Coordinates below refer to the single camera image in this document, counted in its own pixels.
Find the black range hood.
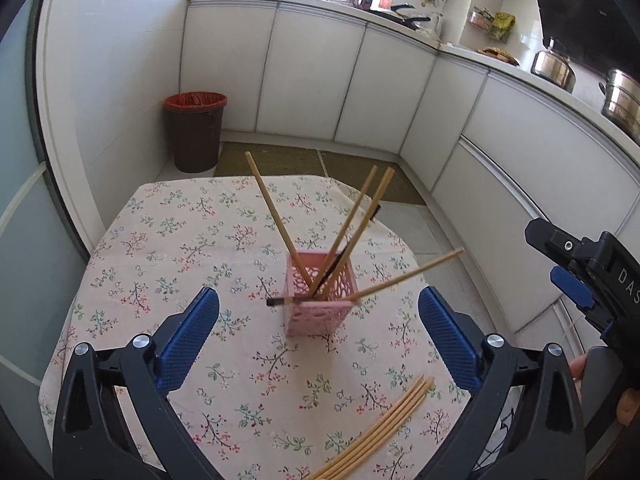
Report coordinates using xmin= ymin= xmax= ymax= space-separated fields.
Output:
xmin=530 ymin=0 xmax=640 ymax=73

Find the tan bamboo chopstick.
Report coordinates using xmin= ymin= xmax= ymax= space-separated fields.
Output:
xmin=350 ymin=247 xmax=466 ymax=303
xmin=317 ymin=164 xmax=379 ymax=286
xmin=244 ymin=151 xmax=312 ymax=281
xmin=306 ymin=376 xmax=426 ymax=480
xmin=335 ymin=385 xmax=436 ymax=480
xmin=320 ymin=167 xmax=396 ymax=298
xmin=325 ymin=382 xmax=433 ymax=480
xmin=315 ymin=379 xmax=430 ymax=480

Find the black frying pan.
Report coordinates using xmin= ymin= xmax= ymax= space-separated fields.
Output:
xmin=385 ymin=4 xmax=431 ymax=28

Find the person's right hand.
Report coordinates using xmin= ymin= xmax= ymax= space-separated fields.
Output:
xmin=570 ymin=355 xmax=636 ymax=426

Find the plate of food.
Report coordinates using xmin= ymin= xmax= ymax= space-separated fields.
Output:
xmin=477 ymin=47 xmax=521 ymax=67

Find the brown trash bin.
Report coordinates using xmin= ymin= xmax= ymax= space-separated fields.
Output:
xmin=165 ymin=91 xmax=228 ymax=174

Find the floral tablecloth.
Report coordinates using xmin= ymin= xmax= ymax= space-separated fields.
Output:
xmin=37 ymin=175 xmax=473 ymax=480

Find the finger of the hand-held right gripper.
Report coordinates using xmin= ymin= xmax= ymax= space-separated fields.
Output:
xmin=525 ymin=218 xmax=601 ymax=271
xmin=550 ymin=266 xmax=596 ymax=309

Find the white kitchen base cabinet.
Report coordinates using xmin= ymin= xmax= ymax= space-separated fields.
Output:
xmin=400 ymin=50 xmax=640 ymax=361
xmin=180 ymin=0 xmax=441 ymax=156

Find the white kitchen countertop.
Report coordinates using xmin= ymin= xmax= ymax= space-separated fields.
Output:
xmin=187 ymin=0 xmax=640 ymax=146

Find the brown floor mat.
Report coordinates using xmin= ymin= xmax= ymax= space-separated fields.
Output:
xmin=320 ymin=150 xmax=428 ymax=207
xmin=214 ymin=142 xmax=326 ymax=181

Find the red trash bag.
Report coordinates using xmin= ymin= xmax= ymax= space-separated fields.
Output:
xmin=165 ymin=91 xmax=228 ymax=113

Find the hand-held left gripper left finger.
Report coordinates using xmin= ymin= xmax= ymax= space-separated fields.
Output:
xmin=52 ymin=286 xmax=236 ymax=480

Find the wall rack with packets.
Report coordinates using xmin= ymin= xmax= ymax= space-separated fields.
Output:
xmin=469 ymin=7 xmax=516 ymax=41

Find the pink perforated plastic basket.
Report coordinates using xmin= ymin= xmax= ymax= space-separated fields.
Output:
xmin=284 ymin=250 xmax=361 ymax=337

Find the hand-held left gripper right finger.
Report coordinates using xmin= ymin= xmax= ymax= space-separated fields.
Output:
xmin=417 ymin=286 xmax=588 ymax=480

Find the frosted glass sliding door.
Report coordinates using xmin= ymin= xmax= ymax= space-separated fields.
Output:
xmin=0 ymin=0 xmax=88 ymax=461

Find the stainless steel steamer pot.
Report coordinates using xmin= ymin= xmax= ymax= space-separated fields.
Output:
xmin=599 ymin=67 xmax=640 ymax=133

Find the stainless steel kettle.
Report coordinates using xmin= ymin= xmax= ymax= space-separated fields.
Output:
xmin=530 ymin=37 xmax=577 ymax=93

